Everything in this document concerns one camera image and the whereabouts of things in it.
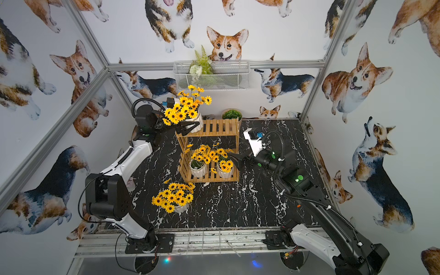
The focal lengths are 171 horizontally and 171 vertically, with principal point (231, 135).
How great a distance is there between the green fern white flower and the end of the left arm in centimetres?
29

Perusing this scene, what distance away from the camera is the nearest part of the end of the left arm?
63cm

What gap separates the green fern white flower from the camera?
81cm
